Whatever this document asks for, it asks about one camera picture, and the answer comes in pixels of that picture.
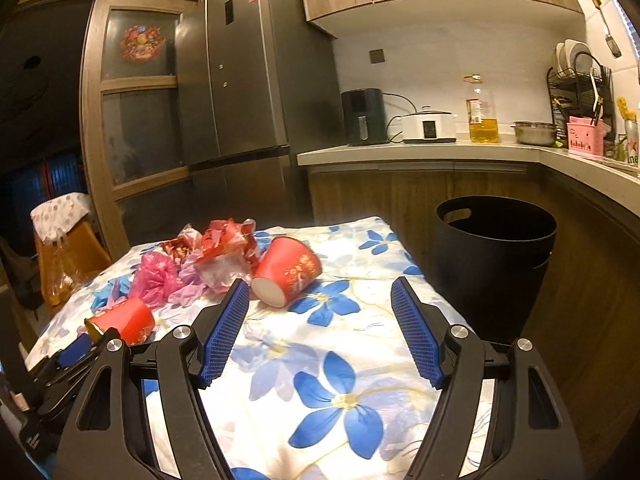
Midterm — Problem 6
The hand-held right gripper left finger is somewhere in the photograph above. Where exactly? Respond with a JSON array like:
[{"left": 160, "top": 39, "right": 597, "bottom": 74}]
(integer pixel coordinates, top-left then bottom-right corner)
[{"left": 52, "top": 278, "right": 251, "bottom": 480}]

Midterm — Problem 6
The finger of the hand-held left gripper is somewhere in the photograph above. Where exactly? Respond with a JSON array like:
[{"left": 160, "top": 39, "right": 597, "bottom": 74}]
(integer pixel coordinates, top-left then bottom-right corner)
[{"left": 30, "top": 329, "right": 108, "bottom": 411}]

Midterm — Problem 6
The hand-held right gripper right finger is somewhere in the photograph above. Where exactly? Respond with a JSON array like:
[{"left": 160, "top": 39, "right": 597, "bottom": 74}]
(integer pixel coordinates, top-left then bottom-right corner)
[{"left": 390, "top": 276, "right": 586, "bottom": 480}]

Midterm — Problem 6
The small red paper cup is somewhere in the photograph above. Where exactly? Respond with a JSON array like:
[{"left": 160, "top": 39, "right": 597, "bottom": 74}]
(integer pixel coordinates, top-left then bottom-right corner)
[{"left": 84, "top": 297, "right": 156, "bottom": 347}]

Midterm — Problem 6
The red clear wrapper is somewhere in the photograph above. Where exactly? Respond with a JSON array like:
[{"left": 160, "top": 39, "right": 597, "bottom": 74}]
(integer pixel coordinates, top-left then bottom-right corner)
[{"left": 192, "top": 219, "right": 261, "bottom": 293}]

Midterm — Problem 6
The large red paper cup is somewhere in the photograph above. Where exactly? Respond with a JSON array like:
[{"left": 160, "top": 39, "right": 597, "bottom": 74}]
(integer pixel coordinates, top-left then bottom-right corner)
[{"left": 251, "top": 236, "right": 322, "bottom": 308}]

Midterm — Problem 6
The black plastic bin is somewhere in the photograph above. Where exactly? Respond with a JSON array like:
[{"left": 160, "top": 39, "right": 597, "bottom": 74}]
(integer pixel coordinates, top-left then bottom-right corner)
[{"left": 435, "top": 196, "right": 558, "bottom": 346}]

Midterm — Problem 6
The purple plastic bag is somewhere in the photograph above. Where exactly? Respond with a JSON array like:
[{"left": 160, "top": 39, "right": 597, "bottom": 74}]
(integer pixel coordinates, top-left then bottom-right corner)
[{"left": 170, "top": 265, "right": 236, "bottom": 307}]

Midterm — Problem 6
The blue glove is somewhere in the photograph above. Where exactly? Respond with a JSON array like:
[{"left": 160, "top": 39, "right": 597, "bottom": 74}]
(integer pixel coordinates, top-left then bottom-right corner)
[{"left": 92, "top": 280, "right": 138, "bottom": 312}]

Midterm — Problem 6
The pink plastic bag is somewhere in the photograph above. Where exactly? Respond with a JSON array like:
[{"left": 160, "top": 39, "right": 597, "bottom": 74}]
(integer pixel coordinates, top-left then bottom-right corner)
[{"left": 131, "top": 252, "right": 183, "bottom": 308}]

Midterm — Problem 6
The blue floral tablecloth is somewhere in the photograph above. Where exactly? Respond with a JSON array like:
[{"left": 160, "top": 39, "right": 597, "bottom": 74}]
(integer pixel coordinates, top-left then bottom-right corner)
[{"left": 25, "top": 216, "right": 506, "bottom": 480}]

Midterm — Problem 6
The wooden base cabinet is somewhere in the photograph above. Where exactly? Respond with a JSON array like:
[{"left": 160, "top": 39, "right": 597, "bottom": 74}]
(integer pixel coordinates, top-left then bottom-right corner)
[{"left": 306, "top": 159, "right": 640, "bottom": 461}]

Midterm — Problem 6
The polka dot cloth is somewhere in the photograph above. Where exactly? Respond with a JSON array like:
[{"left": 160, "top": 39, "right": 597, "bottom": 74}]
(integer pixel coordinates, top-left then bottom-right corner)
[{"left": 31, "top": 192, "right": 93, "bottom": 241}]

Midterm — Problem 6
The white electric cooker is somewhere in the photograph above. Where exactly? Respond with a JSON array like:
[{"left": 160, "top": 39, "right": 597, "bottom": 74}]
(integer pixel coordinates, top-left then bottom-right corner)
[{"left": 400, "top": 106, "right": 458, "bottom": 144}]

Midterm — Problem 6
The cooking oil bottle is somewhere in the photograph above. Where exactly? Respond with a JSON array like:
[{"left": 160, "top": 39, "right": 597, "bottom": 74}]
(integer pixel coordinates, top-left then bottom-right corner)
[{"left": 463, "top": 75, "right": 501, "bottom": 144}]

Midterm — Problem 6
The black air fryer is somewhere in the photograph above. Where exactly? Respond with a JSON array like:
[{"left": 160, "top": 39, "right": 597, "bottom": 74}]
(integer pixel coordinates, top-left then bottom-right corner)
[{"left": 341, "top": 88, "right": 387, "bottom": 147}]

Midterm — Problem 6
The wooden glass panel door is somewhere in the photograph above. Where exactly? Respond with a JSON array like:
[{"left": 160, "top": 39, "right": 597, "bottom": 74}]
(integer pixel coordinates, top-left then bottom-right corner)
[{"left": 80, "top": 0, "right": 208, "bottom": 261}]

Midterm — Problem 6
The steel bowl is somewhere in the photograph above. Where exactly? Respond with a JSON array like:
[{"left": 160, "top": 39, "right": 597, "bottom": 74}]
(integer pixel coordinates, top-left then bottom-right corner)
[{"left": 511, "top": 121, "right": 559, "bottom": 147}]

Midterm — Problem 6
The grey refrigerator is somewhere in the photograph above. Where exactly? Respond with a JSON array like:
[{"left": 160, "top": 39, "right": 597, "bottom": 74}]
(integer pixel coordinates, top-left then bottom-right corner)
[{"left": 175, "top": 0, "right": 337, "bottom": 223}]

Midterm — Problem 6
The pink utensil holder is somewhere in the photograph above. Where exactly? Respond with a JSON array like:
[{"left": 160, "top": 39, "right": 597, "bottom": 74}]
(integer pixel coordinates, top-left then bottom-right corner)
[{"left": 567, "top": 116, "right": 607, "bottom": 160}]

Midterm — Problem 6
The black dish rack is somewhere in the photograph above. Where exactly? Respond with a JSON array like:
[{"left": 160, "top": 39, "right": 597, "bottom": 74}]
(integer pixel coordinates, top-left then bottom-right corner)
[{"left": 546, "top": 39, "right": 616, "bottom": 150}]

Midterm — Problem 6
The drink can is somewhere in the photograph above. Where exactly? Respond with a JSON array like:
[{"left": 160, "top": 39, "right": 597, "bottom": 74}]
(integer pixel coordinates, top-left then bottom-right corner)
[{"left": 622, "top": 120, "right": 640, "bottom": 168}]

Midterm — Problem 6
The floral door sticker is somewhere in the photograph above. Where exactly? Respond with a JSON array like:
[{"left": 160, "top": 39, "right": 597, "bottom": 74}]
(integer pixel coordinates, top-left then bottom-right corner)
[{"left": 122, "top": 24, "right": 165, "bottom": 64}]

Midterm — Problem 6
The hanging metal spatula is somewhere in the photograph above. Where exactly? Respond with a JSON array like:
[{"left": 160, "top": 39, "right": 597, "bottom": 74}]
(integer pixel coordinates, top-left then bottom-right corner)
[{"left": 587, "top": 0, "right": 622, "bottom": 59}]

